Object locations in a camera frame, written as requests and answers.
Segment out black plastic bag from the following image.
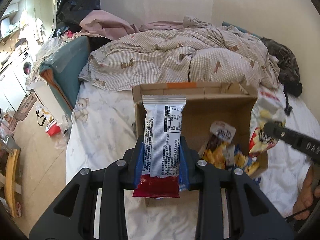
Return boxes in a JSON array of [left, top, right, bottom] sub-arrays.
[[53, 0, 100, 37]]

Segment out white red snack bar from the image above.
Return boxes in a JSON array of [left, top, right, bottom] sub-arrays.
[[133, 95, 186, 198]]

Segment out white red noodle snack bag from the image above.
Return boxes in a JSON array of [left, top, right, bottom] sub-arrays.
[[248, 95, 286, 157]]

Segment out yellow green snack bag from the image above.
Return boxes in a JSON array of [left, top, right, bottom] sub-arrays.
[[202, 141, 229, 170]]

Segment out white cabinet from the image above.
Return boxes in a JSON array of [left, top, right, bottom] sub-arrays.
[[25, 81, 65, 124]]

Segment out white washing machine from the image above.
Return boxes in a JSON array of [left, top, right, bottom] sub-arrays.
[[15, 47, 34, 95]]

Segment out pink cloth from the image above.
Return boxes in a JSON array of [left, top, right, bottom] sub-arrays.
[[75, 10, 183, 41]]

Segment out red white shopping bag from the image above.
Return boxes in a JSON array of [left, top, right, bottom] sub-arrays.
[[36, 108, 61, 137]]

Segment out blue bear snack bag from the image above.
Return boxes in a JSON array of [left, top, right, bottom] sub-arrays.
[[234, 145, 260, 177]]

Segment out right hand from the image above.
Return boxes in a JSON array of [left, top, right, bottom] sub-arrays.
[[292, 166, 319, 213]]

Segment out brown cardboard box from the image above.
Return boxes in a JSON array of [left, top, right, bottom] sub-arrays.
[[132, 81, 268, 181]]

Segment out floor rug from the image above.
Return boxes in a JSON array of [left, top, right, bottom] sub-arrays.
[[14, 93, 37, 121]]

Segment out wooden chair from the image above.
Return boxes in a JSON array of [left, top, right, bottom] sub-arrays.
[[1, 135, 22, 218]]

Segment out checkered bear quilt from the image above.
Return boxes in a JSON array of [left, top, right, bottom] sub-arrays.
[[78, 17, 280, 92]]

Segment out dark camouflage garment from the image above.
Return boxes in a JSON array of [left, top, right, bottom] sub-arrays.
[[261, 37, 303, 116]]

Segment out white floral bed sheet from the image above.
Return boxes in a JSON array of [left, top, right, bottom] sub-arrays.
[[66, 82, 311, 239]]

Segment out teal orange cushion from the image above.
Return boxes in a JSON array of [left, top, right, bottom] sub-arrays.
[[39, 36, 91, 116]]

